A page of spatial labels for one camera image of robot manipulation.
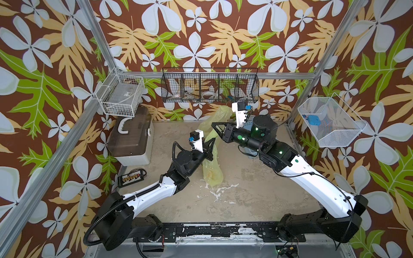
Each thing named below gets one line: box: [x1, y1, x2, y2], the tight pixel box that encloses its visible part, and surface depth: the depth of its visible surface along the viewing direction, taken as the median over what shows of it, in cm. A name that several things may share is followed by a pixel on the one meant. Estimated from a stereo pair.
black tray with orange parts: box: [117, 167, 147, 189], surface depth 93 cm
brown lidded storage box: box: [107, 106, 155, 166], surface depth 92 cm
